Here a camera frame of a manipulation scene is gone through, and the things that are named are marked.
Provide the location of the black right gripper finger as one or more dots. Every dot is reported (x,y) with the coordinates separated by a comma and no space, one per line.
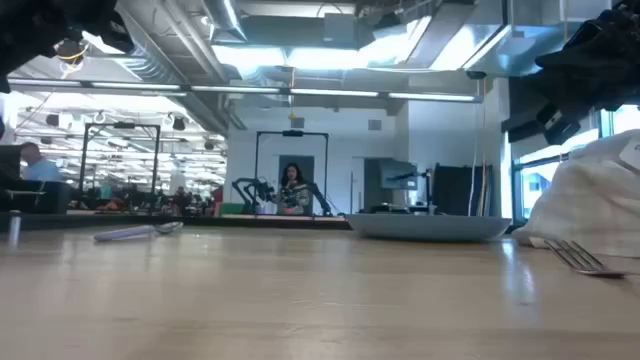
(559,125)

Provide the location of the white cloth napkin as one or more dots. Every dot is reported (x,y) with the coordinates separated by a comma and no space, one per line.
(585,205)

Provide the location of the silver metal fork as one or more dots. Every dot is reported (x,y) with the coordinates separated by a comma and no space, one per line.
(582,260)

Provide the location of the blue-grey shallow plate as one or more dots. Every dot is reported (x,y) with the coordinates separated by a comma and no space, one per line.
(425,227)

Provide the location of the black background robot arm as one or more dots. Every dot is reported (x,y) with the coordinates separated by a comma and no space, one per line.
(320,197)
(250,190)

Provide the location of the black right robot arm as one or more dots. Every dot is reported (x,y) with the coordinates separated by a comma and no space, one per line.
(631,3)

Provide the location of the round black ceiling device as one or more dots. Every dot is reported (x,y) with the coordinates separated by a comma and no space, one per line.
(70,50)

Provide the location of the person at desk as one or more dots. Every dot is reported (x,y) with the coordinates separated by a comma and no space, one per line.
(37,167)

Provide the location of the small grey cylinder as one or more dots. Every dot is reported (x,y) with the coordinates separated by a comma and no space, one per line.
(14,230)

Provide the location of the long ceiling light bar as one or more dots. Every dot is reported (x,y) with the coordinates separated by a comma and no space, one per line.
(240,89)

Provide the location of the person at robot station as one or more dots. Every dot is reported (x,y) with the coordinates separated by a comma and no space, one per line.
(294,192)

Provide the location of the black metal gantry frame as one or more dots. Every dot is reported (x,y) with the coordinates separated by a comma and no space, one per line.
(122,126)
(292,133)

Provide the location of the wall-mounted monitor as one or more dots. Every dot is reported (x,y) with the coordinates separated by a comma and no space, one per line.
(397,175)

